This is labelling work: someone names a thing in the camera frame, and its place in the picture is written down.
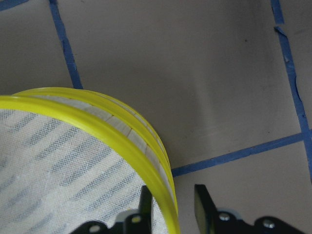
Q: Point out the white steamer cloth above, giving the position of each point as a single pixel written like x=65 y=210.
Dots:
x=54 y=177

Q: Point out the yellow steamer layer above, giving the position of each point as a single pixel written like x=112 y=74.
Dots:
x=120 y=137
x=117 y=108

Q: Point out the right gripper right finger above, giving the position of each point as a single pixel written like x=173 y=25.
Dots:
x=205 y=210

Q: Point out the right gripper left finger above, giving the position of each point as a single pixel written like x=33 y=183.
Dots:
x=140 y=221

